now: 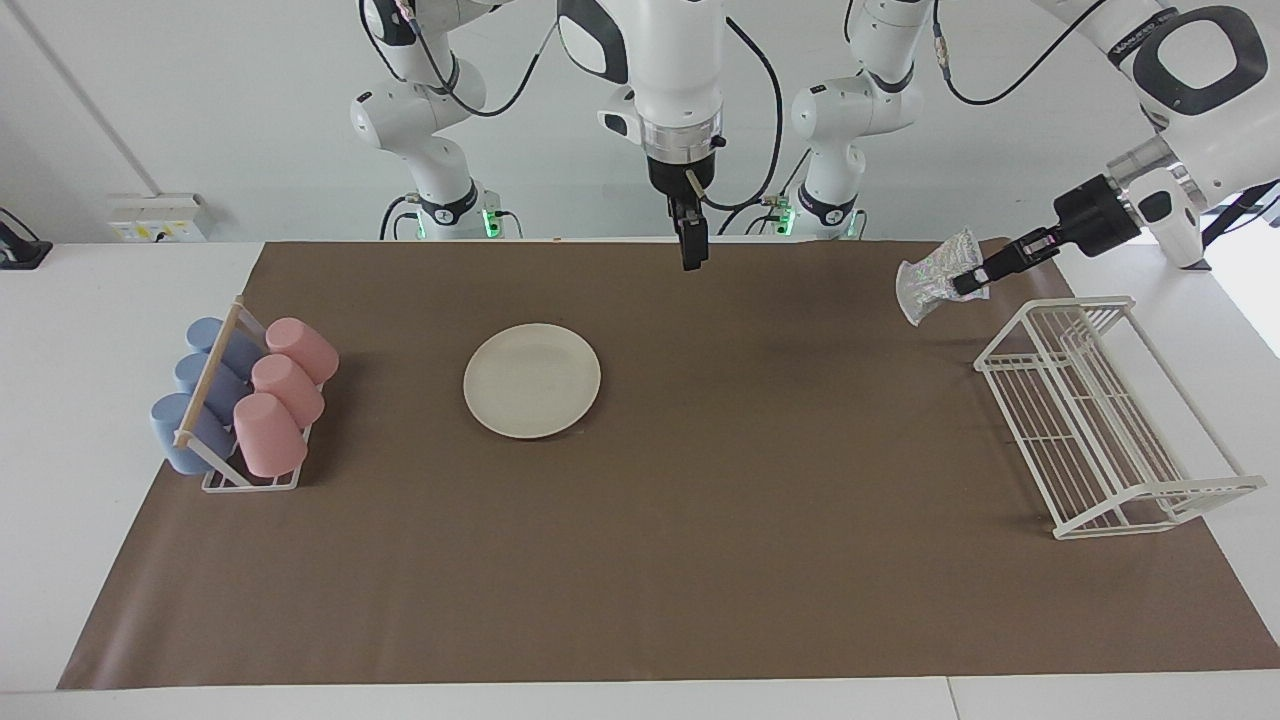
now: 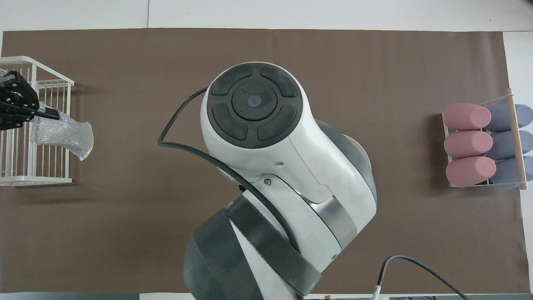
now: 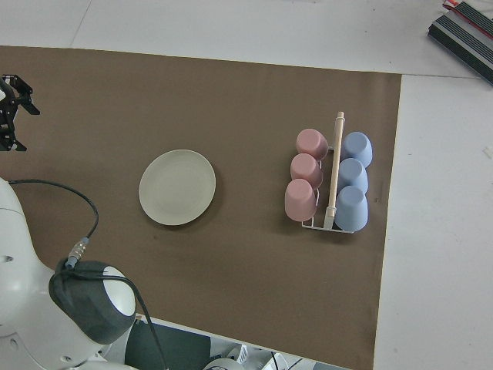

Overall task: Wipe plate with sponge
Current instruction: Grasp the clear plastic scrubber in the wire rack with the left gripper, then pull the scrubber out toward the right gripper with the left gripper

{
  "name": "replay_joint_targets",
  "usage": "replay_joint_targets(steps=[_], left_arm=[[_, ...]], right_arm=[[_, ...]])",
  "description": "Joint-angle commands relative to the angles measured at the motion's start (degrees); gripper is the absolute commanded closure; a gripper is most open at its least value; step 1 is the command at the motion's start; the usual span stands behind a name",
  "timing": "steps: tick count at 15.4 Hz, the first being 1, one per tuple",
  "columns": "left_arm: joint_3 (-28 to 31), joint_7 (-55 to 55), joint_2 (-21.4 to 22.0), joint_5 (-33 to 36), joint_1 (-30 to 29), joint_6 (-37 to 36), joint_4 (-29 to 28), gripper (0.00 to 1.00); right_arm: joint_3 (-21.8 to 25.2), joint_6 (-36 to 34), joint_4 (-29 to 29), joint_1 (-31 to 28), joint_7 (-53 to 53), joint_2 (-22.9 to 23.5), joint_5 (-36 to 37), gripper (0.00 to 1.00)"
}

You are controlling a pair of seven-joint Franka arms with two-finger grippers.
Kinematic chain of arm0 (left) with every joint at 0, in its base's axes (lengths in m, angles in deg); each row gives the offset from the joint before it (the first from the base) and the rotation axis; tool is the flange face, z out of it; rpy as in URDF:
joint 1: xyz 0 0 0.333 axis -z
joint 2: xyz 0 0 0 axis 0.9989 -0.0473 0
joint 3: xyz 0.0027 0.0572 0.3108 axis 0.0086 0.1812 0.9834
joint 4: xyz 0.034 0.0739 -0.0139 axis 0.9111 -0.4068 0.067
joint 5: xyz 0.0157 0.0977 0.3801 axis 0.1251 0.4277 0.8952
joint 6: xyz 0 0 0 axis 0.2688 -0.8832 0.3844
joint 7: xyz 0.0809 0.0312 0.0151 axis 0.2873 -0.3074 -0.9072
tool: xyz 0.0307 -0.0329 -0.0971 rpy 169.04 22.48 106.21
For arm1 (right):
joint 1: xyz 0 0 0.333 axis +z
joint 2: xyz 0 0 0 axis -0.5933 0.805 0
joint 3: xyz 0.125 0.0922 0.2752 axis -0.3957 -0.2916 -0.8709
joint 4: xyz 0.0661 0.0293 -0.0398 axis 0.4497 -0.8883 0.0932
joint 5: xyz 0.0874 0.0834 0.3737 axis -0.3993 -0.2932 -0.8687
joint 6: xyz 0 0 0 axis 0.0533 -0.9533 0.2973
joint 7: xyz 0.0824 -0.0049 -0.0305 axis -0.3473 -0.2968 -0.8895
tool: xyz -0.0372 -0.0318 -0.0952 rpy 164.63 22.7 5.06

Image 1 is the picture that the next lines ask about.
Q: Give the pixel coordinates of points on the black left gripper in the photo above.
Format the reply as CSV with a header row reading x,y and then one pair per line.
x,y
1095,215

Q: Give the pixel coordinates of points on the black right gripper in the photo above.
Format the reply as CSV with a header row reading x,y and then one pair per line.
x,y
680,175

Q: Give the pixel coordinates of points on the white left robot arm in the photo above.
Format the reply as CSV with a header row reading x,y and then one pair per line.
x,y
1220,120

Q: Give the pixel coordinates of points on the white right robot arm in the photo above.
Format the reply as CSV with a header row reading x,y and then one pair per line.
x,y
670,60

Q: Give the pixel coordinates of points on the cream round plate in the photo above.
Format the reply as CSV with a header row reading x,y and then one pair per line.
x,y
532,380

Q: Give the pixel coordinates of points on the base connector with green light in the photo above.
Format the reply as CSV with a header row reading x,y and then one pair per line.
x,y
495,222
782,215

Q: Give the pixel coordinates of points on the brown table mat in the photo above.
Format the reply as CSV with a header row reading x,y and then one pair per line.
x,y
700,550

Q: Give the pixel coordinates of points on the pink plastic cup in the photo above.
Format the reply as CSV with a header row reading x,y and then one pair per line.
x,y
303,347
288,388
268,435

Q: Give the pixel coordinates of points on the blue plastic cup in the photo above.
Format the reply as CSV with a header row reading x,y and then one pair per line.
x,y
225,340
183,432
205,385

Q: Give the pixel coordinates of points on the cup rack with wooden rod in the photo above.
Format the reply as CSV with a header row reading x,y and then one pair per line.
x,y
210,372

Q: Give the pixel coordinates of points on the black table clamp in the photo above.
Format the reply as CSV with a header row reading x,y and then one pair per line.
x,y
20,250

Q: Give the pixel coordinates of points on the white wall power outlet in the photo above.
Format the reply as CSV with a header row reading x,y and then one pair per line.
x,y
155,220

